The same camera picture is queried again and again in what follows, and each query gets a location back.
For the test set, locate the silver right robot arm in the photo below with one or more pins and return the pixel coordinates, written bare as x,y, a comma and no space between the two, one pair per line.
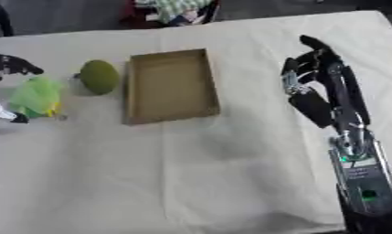
364,179

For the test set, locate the pile of colourful cloths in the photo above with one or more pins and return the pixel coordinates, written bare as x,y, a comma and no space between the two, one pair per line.
173,12

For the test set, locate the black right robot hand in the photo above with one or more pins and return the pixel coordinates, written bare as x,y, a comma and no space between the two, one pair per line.
316,103

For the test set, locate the light green mesh bag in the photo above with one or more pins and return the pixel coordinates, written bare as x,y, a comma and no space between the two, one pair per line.
38,97

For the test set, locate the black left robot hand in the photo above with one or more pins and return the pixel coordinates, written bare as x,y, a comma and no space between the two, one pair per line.
12,65

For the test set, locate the green round toy fruit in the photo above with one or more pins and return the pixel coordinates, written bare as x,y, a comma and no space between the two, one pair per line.
99,76

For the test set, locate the tan cardboard box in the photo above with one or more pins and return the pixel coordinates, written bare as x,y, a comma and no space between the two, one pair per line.
170,86

